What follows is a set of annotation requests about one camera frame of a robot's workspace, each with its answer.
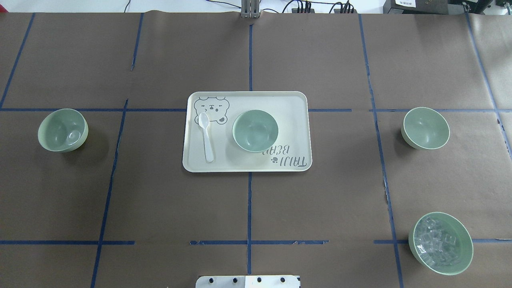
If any cream bear serving tray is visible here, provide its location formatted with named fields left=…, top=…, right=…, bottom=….
left=182, top=91, right=312, bottom=172

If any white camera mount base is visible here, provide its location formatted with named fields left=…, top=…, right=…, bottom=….
left=195, top=275, right=301, bottom=288

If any green bowl with ice cubes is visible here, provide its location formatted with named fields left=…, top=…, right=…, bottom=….
left=408, top=212, right=474, bottom=276

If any aluminium frame post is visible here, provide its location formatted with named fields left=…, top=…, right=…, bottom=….
left=241, top=0, right=261, bottom=18

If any green bowl on tray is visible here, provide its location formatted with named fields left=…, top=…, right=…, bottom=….
left=232, top=110, right=279, bottom=153

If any white plastic spoon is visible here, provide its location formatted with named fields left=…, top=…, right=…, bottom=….
left=198, top=112, right=214, bottom=163

